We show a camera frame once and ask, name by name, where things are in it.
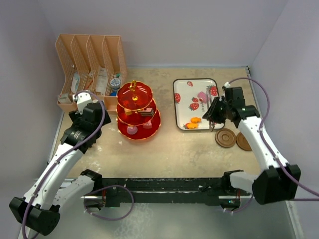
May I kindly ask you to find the pink heart cake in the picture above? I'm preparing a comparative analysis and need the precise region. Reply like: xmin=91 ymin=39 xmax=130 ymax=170
xmin=143 ymin=121 xmax=153 ymax=129

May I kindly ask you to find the chocolate cake slice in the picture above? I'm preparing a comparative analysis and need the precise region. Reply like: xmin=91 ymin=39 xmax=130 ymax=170
xmin=139 ymin=108 xmax=155 ymax=117

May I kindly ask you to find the brown round coaster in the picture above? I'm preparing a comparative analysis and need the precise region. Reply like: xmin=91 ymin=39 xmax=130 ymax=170
xmin=215 ymin=128 xmax=236 ymax=148
xmin=236 ymin=132 xmax=252 ymax=151

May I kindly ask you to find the red three-tier cake stand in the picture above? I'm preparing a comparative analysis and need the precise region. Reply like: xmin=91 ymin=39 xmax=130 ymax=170
xmin=116 ymin=80 xmax=161 ymax=140

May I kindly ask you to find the pink striped cake slice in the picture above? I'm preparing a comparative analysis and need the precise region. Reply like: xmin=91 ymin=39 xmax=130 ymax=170
xmin=197 ymin=92 xmax=207 ymax=104

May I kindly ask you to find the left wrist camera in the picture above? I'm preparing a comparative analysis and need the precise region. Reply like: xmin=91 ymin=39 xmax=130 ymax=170
xmin=72 ymin=91 xmax=93 ymax=115

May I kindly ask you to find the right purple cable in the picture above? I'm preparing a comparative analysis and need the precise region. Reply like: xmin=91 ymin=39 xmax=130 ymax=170
xmin=226 ymin=77 xmax=319 ymax=201

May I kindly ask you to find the purple cable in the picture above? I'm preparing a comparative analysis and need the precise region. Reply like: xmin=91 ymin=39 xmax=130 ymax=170
xmin=226 ymin=77 xmax=319 ymax=201
xmin=21 ymin=91 xmax=105 ymax=239

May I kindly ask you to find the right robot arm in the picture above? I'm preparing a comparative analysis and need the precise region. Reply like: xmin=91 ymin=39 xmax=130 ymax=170
xmin=203 ymin=87 xmax=301 ymax=205

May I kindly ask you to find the yellow cake slice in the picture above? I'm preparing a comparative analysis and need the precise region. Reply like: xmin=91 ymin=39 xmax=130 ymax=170
xmin=125 ymin=109 xmax=133 ymax=116

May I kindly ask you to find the peach desk file organizer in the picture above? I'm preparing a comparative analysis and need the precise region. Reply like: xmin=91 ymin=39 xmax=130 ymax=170
xmin=55 ymin=34 xmax=128 ymax=114

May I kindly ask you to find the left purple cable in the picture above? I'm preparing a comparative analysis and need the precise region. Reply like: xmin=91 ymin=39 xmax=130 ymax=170
xmin=21 ymin=91 xmax=105 ymax=239

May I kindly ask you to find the small carton box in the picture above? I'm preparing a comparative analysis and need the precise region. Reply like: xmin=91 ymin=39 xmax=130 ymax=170
xmin=58 ymin=93 xmax=72 ymax=104

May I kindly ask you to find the white blue tube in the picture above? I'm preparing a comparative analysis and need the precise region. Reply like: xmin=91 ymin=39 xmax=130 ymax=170
xmin=71 ymin=72 xmax=80 ymax=94

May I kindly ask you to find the right brown round coaster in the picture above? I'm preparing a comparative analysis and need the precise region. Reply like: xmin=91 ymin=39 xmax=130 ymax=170
xmin=236 ymin=132 xmax=252 ymax=151

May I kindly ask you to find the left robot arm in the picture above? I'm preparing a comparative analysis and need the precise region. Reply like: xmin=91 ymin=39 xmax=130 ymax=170
xmin=9 ymin=101 xmax=111 ymax=239

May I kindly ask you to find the left brown round coaster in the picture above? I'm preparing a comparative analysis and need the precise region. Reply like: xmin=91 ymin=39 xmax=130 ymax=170
xmin=215 ymin=128 xmax=236 ymax=148

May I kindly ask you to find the white strawberry enamel tray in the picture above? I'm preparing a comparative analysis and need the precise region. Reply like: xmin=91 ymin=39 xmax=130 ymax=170
xmin=173 ymin=78 xmax=225 ymax=131

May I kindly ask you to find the orange fish pastry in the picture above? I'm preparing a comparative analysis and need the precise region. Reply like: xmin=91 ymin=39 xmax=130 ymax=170
xmin=185 ymin=122 xmax=198 ymax=129
xmin=191 ymin=117 xmax=201 ymax=123

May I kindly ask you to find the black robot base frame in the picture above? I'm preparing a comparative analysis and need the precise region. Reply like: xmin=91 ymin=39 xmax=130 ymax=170
xmin=81 ymin=169 xmax=249 ymax=208

